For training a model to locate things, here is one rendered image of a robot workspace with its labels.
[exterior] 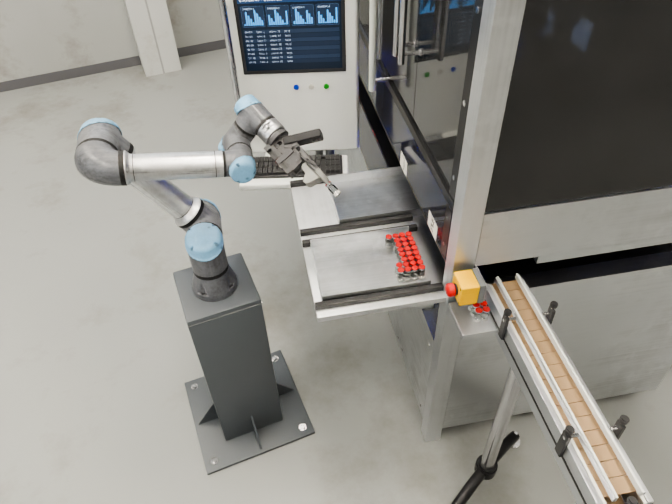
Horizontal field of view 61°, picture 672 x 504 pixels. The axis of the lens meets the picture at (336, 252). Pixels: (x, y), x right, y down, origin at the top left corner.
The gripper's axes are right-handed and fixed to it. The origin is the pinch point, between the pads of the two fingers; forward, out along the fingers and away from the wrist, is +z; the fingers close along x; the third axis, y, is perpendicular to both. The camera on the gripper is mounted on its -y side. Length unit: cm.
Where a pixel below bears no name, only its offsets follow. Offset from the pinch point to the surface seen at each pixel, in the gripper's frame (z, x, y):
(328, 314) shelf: 27.7, -10.1, 27.2
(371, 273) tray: 26.6, -21.9, 9.3
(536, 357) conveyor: 74, 5, -7
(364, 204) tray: 4.8, -44.7, -6.0
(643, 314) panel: 100, -50, -50
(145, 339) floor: -32, -107, 112
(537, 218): 49, 1, -34
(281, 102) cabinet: -52, -60, -12
